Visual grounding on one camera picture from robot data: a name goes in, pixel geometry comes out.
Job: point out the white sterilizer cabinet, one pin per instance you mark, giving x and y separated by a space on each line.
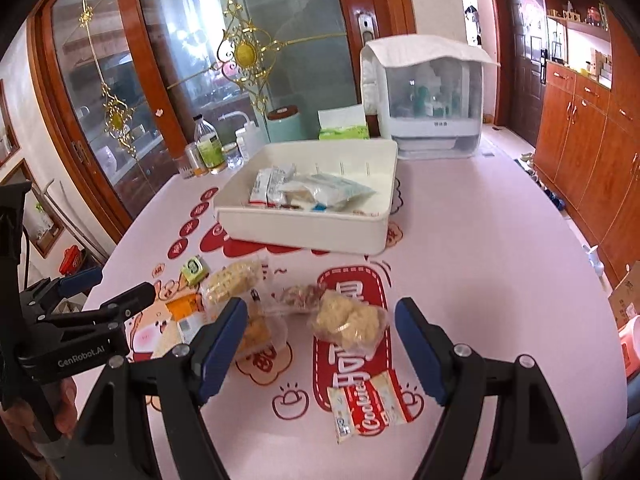
425 110

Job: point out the wooden wall shelf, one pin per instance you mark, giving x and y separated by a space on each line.
575 25

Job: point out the blue snack packet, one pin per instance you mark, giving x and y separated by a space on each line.
318 206

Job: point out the clear bag white puffs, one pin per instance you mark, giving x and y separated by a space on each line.
230 280

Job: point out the pink stool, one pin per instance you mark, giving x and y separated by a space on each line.
631 345

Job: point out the glass cup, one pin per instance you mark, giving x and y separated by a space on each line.
182 169

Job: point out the wooden picture frame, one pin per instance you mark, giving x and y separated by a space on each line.
47 240

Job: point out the blue slipper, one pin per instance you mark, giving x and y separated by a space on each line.
548 193
559 204

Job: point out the white squeeze bottle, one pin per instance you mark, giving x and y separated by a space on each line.
248 145

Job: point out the beige wafer packet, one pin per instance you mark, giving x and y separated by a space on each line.
167 340

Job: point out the wooden glass sliding door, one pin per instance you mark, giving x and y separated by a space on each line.
300 60
90 110

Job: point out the orange cube snack packet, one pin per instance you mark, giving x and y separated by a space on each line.
260 332

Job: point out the small mixed nut packet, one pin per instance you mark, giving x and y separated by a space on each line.
300 295

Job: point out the small glass jar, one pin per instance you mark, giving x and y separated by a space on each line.
233 157

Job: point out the dark front door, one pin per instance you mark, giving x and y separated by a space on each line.
522 70

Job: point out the green snack packet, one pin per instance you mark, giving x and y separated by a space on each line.
194 270

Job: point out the clear bag pale puffs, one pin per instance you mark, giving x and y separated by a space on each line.
350 322

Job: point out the white plastic bin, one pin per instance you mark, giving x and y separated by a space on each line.
300 232

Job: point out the orange white snack packet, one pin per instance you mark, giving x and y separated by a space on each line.
182 317

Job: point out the person's left hand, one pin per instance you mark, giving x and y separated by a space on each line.
65 405

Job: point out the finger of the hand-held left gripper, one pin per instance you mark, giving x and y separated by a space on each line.
80 280
125 301

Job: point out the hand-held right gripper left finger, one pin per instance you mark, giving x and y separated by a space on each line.
220 355

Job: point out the white cloth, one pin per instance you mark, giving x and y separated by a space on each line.
425 50

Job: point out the teal canister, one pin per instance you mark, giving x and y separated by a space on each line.
285 125

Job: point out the cardboard box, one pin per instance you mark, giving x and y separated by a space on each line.
625 295

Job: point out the yellow bread packet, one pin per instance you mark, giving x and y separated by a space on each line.
330 191

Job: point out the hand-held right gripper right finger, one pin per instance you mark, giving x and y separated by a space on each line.
420 355

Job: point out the white shoe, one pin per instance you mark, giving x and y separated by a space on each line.
593 260

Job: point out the wooden cabinet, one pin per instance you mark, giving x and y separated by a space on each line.
590 160

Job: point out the translucent striped packet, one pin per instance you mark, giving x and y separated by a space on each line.
367 405

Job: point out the green tissue box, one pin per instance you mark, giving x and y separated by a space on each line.
345 130

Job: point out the green label bottle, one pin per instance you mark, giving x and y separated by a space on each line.
210 150

